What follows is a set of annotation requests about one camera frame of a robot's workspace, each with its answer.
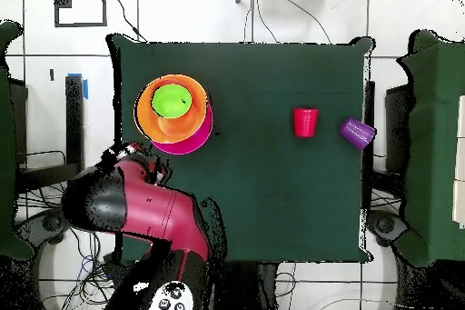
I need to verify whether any small orange bowl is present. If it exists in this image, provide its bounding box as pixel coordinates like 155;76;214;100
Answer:
146;76;205;127

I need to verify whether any red cup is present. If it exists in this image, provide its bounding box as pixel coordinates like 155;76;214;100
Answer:
292;107;321;139

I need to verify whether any small green bowl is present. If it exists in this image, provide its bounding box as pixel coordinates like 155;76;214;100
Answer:
151;83;193;120

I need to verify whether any large orange bowl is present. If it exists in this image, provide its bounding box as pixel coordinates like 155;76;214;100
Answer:
133;74;210;145

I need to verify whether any large pink bowl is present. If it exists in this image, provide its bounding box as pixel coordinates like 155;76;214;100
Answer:
149;104;214;155

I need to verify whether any dark green tablecloth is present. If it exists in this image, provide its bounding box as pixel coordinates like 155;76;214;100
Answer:
395;29;465;267
105;32;375;265
0;20;35;262

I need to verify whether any purple cup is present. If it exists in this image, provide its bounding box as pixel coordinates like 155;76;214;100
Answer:
339;116;378;152

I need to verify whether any black metal stand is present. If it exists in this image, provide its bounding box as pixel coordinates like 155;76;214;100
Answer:
15;75;86;195

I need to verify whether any black box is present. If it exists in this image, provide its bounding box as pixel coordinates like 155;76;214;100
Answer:
8;78;29;165
384;84;413;174

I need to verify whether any dark grey chair base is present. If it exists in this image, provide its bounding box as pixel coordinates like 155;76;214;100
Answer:
365;209;410;247
15;209;70;249

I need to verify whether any black floor tape square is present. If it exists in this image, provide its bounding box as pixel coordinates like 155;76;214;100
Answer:
53;0;109;28

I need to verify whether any white box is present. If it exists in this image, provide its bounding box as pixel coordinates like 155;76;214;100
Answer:
451;95;465;229

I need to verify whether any black upright post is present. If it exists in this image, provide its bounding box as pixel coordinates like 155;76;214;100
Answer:
361;80;376;209

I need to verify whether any thin black cable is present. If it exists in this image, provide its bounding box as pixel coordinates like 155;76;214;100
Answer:
268;0;332;45
106;0;148;43

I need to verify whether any tangle of cables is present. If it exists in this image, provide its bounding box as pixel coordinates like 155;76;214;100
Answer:
17;149;121;310

